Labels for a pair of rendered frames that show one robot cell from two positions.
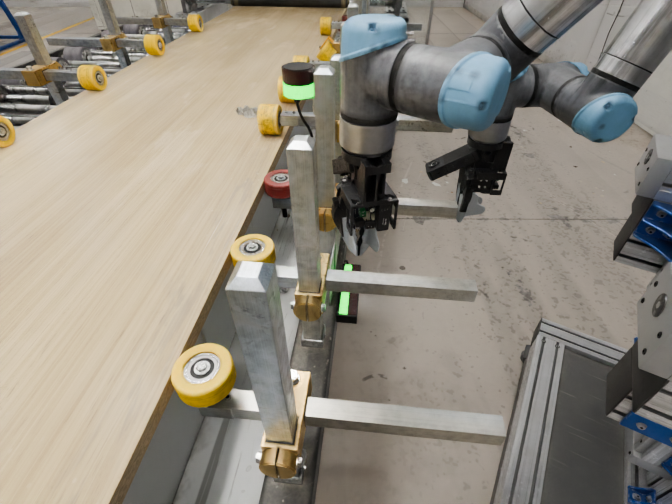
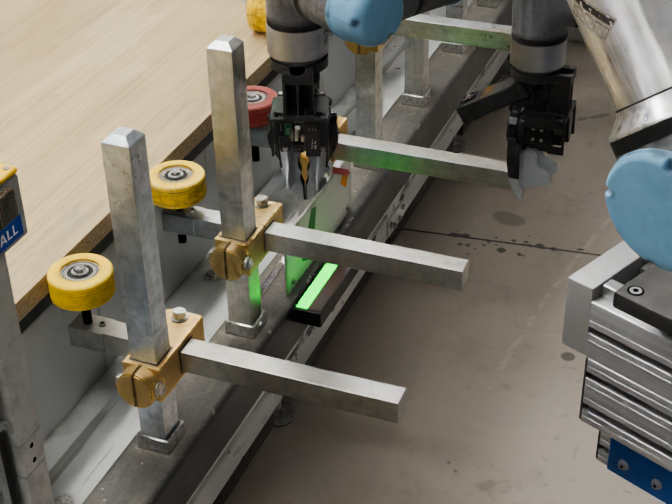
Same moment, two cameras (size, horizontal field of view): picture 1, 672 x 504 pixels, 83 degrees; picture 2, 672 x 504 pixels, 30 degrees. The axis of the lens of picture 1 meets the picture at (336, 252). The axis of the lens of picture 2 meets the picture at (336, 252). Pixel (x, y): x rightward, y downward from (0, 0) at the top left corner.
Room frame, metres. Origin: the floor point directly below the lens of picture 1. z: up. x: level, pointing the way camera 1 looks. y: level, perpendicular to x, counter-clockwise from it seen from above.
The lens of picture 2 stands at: (-0.84, -0.48, 1.76)
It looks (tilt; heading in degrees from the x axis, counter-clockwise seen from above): 33 degrees down; 16
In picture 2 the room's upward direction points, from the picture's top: 1 degrees counter-clockwise
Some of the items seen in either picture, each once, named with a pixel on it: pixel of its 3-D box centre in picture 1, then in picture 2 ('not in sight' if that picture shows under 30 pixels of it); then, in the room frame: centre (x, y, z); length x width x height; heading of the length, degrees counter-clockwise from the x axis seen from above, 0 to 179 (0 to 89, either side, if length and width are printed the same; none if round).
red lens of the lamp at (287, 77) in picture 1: (298, 73); not in sight; (0.73, 0.07, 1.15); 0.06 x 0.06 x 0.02
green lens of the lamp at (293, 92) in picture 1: (299, 87); not in sight; (0.73, 0.07, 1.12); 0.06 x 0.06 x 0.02
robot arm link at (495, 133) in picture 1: (488, 127); (538, 50); (0.74, -0.31, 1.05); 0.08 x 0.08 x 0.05
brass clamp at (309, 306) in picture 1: (312, 285); (247, 239); (0.50, 0.04, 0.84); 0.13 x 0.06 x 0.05; 174
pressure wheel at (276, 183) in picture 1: (283, 196); (254, 127); (0.78, 0.13, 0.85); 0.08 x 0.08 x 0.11
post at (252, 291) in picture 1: (278, 408); (145, 313); (0.23, 0.07, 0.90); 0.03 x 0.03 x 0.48; 84
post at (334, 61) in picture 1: (337, 149); (368, 67); (0.98, 0.00, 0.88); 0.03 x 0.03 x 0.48; 84
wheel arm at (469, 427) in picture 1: (347, 415); (231, 366); (0.26, -0.02, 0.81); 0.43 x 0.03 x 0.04; 84
